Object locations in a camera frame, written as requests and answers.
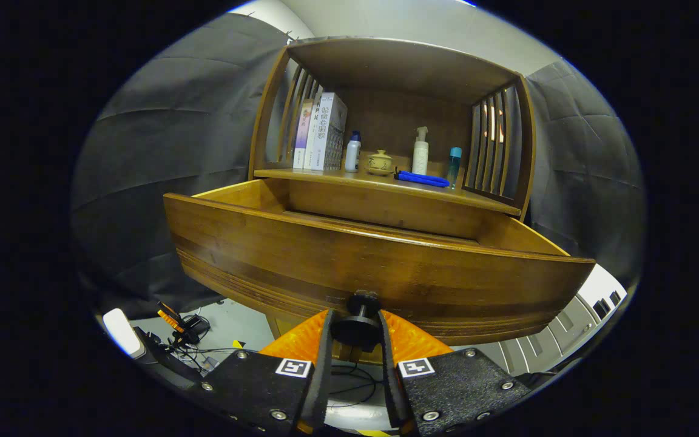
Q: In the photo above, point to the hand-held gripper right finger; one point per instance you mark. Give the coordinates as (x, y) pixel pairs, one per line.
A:
(389, 382)

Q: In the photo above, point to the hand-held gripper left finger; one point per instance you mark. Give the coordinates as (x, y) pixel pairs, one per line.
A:
(324, 376)

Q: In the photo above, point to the black drawer knob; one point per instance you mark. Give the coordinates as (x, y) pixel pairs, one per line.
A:
(355, 328)

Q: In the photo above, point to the wooden drawer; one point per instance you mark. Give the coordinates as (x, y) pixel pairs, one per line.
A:
(325, 255)

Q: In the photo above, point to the wooden countertop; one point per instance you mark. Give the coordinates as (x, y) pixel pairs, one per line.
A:
(374, 180)

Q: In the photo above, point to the wooden cabinet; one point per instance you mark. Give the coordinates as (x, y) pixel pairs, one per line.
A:
(398, 67)

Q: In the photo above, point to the orange black tool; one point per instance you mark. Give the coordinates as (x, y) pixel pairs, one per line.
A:
(169, 317)

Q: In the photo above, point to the blue folded cloth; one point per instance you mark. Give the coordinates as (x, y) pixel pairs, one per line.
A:
(422, 179)

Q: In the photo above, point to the white device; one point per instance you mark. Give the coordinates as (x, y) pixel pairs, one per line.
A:
(122, 331)

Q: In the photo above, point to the beige lidded teacup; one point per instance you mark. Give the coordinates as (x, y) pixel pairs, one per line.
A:
(380, 162)

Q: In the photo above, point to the white bottle blue cap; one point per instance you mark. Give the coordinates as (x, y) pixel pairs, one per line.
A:
(353, 156)

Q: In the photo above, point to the clear blue bottle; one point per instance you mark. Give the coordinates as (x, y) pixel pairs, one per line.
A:
(454, 165)

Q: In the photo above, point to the white pump bottle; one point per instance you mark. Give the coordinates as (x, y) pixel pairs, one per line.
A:
(420, 155)

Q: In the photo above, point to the purple book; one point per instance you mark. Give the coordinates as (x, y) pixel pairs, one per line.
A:
(303, 136)

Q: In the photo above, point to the thick white patterned book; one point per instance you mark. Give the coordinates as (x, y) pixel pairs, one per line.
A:
(331, 133)

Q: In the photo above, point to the thin white book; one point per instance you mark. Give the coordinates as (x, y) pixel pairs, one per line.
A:
(313, 127)

